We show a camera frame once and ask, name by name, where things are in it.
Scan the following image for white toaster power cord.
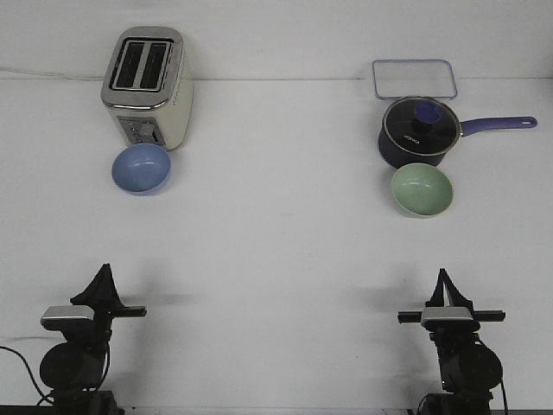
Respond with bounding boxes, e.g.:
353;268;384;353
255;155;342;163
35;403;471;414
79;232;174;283
0;65;106;82

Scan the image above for dark blue saucepan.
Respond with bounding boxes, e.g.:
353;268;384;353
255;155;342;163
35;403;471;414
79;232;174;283
378;117;537;169

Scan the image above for glass pot lid blue knob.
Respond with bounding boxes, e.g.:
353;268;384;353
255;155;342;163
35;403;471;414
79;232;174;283
384;97;461;156

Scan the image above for green bowl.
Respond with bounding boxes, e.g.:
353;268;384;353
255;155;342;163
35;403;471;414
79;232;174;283
391;163;454;218

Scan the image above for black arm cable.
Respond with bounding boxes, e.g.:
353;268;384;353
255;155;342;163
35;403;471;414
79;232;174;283
474;336;510;415
0;345;55;407

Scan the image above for cream and chrome toaster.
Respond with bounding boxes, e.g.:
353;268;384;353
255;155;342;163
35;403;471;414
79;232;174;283
100;26;194;150

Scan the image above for blue bowl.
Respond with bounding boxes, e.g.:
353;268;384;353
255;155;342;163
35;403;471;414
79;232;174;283
111;144;172;195

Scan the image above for clear container lid blue rim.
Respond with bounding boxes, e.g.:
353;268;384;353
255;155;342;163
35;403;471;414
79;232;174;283
372;59;458;100

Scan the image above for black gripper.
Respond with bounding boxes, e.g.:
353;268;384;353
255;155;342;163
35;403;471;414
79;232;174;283
70;264;147;342
397;268;505;343

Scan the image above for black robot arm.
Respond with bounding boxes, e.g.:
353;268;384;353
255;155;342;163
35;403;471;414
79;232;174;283
40;264;147;414
397;268;505;414

